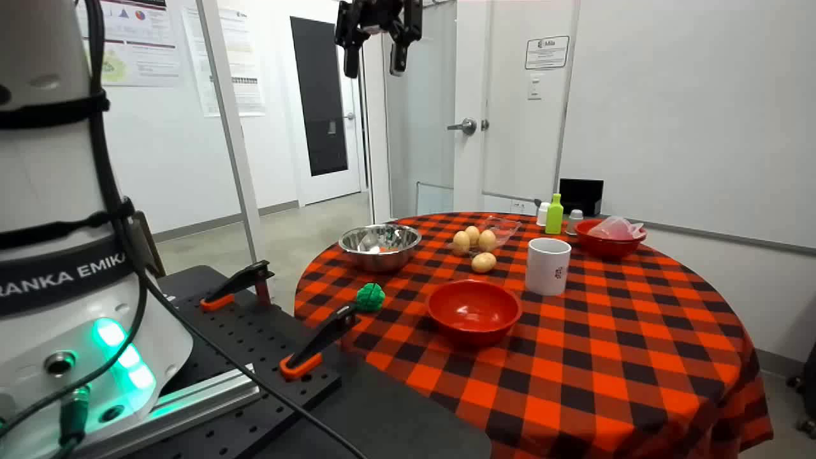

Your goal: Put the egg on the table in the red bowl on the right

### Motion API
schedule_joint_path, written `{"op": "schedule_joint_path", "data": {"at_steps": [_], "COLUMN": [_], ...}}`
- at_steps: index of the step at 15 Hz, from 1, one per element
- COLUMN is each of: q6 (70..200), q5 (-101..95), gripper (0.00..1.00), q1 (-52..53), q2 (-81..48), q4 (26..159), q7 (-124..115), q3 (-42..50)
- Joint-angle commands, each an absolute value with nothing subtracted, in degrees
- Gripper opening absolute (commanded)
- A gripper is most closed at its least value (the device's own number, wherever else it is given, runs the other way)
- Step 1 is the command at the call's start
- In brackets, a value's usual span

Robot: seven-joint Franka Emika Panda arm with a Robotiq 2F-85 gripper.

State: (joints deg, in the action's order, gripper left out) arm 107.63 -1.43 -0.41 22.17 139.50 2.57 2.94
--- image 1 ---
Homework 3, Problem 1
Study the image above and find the red black plaid tablecloth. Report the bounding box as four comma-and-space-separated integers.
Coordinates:
292, 209, 776, 459

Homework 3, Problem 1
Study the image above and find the black orange clamp left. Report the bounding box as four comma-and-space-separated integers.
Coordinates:
199, 260, 274, 314

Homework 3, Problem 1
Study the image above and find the black orange clamp right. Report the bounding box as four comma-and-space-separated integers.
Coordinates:
278, 307, 357, 381

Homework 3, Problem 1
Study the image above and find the black box on table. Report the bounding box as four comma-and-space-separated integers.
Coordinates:
560, 179, 606, 218

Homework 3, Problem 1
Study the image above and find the red bowl front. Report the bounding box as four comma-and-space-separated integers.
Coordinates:
427, 280, 524, 346

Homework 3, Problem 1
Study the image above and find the green bottle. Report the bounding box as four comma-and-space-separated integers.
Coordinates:
547, 191, 565, 234

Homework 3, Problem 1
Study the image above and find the egg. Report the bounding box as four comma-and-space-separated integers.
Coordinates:
453, 230, 469, 252
472, 252, 497, 274
481, 230, 497, 249

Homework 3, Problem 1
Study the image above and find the white small bottle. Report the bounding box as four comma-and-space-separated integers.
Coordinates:
535, 201, 551, 228

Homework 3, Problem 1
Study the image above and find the red bowl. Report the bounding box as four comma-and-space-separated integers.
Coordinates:
576, 220, 645, 260
427, 280, 524, 346

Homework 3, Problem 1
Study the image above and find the steel mixing bowl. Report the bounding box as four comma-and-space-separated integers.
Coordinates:
340, 224, 421, 274

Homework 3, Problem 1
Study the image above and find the red bowl back right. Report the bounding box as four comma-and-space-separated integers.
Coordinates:
576, 220, 645, 260

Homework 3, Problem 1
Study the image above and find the white mug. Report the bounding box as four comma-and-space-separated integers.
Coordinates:
527, 238, 571, 295

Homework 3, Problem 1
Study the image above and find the pink cloth in bowl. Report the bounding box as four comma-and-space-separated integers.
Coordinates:
590, 218, 645, 239

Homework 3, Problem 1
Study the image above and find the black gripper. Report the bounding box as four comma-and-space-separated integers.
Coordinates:
337, 0, 425, 79

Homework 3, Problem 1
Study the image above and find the green ball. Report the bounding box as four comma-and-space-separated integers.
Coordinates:
356, 283, 386, 314

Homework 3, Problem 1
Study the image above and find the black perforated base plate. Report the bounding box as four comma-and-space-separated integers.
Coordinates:
125, 263, 496, 459

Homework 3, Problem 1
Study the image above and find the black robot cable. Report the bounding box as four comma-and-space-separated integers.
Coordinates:
0, 0, 367, 459

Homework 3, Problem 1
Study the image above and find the black orange clamp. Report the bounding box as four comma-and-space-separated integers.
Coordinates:
199, 260, 274, 314
278, 307, 357, 381

